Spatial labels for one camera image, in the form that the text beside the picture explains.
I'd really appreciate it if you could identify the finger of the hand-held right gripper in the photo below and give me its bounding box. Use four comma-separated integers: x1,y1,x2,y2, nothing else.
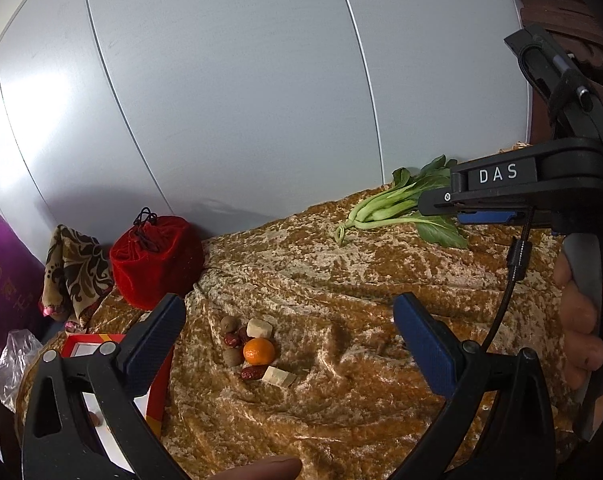
456,211,525,225
417,186,552,216

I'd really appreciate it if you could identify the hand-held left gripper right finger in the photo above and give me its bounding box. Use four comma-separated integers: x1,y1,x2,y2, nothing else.
392,292,555,480

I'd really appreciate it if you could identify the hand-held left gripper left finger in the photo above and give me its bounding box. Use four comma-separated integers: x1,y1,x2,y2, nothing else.
22,294,192,480

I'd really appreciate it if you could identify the red box with white inside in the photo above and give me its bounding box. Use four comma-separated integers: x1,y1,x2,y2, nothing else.
61,332,174,456

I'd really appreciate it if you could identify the white fruit chunk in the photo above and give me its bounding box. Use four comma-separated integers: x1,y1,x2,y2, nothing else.
262,366,297,388
246,318,274,339

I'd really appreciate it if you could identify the orange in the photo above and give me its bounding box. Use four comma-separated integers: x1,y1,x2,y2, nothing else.
242,337,276,366

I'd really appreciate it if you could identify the person's right hand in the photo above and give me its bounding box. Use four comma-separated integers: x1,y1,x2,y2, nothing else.
553,254,603,392

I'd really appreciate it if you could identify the person's left hand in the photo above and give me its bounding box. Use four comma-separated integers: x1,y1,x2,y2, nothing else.
216,457,303,480

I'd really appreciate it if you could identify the bok choy bunch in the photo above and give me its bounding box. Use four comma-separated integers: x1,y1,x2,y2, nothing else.
334,155,469,250

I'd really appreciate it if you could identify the golden velvet cloth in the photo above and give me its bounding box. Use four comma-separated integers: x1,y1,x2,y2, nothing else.
18,187,595,480

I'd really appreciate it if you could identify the brown floral patterned cloth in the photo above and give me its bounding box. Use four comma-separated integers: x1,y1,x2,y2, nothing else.
38,224,114,335

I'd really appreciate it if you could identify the clear plastic bag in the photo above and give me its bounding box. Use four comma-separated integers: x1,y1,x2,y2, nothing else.
0,329,43,413

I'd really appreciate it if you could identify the dark wooden furniture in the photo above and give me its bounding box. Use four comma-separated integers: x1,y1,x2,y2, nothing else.
509,0,603,151

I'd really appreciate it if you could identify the purple cushion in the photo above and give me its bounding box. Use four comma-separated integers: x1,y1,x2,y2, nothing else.
0,211,47,356

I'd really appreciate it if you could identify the red velvet drawstring pouch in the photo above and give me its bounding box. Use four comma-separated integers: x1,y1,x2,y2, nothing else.
109,207,205,311

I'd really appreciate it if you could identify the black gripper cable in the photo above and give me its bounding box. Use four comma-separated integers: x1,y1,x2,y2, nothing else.
479,210,535,353

